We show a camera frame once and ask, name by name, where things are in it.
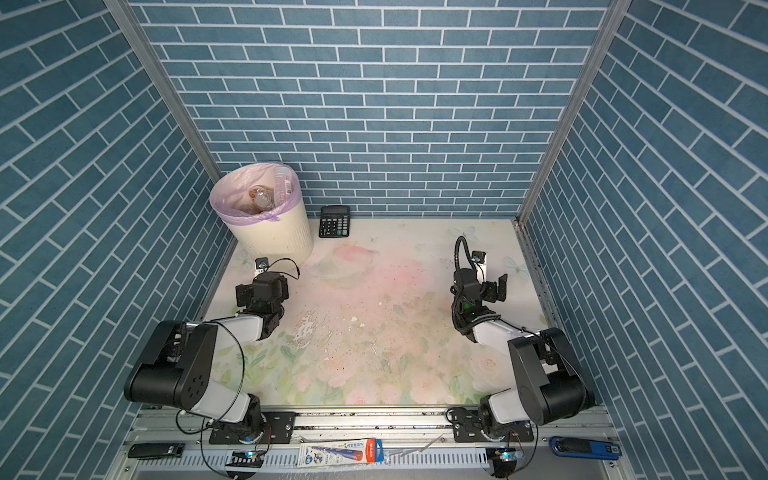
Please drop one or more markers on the white red blue tube package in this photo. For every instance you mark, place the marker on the white red blue tube package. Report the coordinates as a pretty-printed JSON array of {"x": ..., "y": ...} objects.
[{"x": 340, "y": 453}]

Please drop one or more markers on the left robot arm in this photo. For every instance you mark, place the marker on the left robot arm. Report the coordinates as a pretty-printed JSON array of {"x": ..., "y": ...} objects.
[{"x": 174, "y": 368}]

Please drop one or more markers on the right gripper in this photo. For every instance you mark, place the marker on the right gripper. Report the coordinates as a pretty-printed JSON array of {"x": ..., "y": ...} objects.
[{"x": 493, "y": 291}]

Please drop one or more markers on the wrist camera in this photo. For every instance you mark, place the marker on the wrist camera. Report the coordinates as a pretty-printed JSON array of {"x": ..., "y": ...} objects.
[
  {"x": 261, "y": 265},
  {"x": 479, "y": 260}
]

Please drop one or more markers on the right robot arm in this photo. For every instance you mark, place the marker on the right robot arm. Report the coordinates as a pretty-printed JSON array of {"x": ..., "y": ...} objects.
[{"x": 548, "y": 381}]

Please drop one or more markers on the blue black device on rail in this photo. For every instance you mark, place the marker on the blue black device on rail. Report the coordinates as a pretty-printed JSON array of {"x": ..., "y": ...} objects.
[{"x": 572, "y": 447}]

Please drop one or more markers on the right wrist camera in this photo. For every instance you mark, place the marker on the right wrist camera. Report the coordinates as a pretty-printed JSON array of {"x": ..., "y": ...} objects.
[{"x": 479, "y": 260}]

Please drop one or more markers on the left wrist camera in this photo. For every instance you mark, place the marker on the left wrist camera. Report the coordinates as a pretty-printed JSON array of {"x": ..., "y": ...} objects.
[{"x": 261, "y": 265}]

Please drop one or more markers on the clear bottle red white label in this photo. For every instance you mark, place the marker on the clear bottle red white label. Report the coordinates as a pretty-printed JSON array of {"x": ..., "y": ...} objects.
[{"x": 262, "y": 199}]

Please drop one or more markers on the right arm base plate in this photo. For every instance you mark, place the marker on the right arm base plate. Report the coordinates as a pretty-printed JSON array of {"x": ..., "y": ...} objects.
[{"x": 473, "y": 426}]

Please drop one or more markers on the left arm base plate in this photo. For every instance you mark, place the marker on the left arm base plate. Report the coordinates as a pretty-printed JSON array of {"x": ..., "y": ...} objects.
[{"x": 271, "y": 427}]

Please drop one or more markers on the black desk calculator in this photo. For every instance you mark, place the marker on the black desk calculator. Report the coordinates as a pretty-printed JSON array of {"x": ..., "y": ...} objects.
[{"x": 334, "y": 221}]

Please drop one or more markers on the white bin with pink liner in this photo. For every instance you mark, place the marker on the white bin with pink liner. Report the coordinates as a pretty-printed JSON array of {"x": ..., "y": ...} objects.
[{"x": 281, "y": 232}]

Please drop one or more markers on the white slotted cable duct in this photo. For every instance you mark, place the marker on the white slotted cable duct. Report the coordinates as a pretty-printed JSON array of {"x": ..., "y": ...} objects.
[{"x": 290, "y": 460}]

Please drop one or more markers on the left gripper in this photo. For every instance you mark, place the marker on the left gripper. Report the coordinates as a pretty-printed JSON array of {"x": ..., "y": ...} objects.
[{"x": 243, "y": 295}]

